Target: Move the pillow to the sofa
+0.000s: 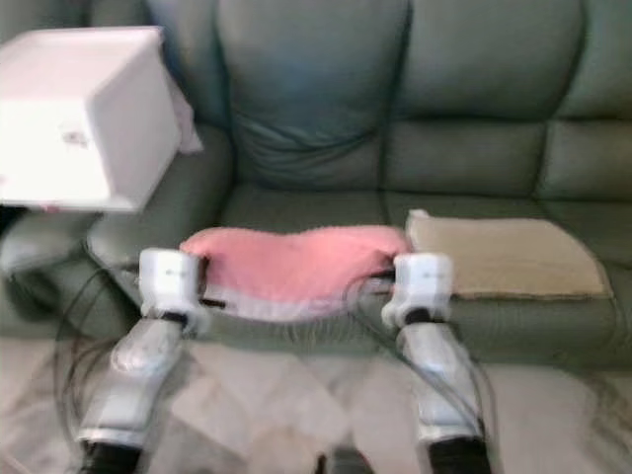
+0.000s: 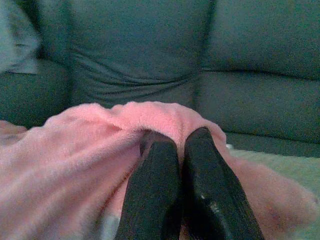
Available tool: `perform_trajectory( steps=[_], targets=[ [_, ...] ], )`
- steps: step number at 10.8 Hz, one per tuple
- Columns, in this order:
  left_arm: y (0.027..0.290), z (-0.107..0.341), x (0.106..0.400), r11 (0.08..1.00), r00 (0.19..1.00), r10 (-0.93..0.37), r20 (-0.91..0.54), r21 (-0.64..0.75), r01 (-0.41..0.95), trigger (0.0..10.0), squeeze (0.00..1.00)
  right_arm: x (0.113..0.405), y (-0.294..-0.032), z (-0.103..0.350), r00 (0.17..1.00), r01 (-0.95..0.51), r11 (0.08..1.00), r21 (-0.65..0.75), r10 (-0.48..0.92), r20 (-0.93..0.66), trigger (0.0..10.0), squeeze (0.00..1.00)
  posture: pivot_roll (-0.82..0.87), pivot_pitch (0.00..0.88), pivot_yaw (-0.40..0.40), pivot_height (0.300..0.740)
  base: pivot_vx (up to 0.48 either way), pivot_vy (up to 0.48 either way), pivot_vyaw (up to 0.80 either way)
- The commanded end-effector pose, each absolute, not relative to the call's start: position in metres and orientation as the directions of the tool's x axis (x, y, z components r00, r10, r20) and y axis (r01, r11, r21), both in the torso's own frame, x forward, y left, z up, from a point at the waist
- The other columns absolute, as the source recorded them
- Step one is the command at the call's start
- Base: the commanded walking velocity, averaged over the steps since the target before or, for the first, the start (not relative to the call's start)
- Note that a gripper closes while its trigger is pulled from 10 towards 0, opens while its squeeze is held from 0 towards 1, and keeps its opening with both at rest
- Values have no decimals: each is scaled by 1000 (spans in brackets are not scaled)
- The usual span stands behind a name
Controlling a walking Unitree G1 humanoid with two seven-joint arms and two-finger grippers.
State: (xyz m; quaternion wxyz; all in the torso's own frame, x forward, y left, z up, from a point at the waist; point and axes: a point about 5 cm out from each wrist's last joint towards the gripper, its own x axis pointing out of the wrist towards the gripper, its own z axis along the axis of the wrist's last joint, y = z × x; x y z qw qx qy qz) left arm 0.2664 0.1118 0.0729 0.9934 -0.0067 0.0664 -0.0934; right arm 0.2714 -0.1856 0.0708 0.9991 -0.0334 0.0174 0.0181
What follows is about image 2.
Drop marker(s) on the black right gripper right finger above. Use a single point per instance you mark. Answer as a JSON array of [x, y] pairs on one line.
[[212, 190]]

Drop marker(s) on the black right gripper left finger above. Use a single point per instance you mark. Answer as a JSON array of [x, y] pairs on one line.
[[155, 190]]

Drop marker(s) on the pink fluffy pillow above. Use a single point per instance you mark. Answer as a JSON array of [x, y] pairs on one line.
[[75, 155]]

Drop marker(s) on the white pillow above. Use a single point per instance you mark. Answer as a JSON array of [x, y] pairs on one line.
[[15, 37]]

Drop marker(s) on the dark green leather sofa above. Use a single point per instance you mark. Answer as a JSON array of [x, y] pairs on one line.
[[155, 50]]

